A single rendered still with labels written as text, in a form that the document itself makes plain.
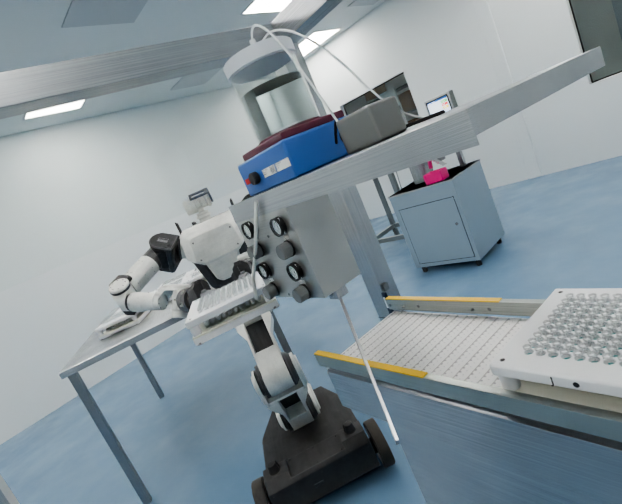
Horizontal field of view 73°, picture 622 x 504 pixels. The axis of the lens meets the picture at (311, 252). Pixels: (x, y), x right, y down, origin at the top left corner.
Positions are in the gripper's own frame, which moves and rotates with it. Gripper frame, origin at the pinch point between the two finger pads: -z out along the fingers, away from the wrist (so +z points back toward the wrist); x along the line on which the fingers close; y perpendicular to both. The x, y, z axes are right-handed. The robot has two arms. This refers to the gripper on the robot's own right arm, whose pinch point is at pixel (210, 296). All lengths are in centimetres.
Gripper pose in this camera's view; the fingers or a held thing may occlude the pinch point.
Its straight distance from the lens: 139.5
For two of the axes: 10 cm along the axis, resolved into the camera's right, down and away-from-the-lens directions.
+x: 4.0, 9.0, 1.6
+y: -6.6, 4.1, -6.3
